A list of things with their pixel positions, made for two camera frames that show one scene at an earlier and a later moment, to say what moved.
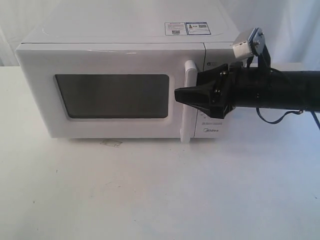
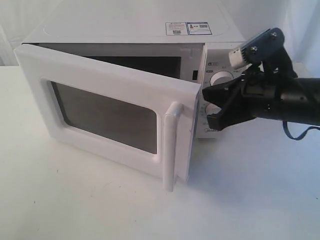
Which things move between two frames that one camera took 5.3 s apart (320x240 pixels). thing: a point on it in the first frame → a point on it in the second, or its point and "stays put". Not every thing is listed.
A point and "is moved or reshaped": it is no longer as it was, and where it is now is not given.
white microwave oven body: (214, 29) stays put
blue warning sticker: (187, 28) stays put
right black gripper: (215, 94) → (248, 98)
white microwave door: (108, 90) is moved or reshaped
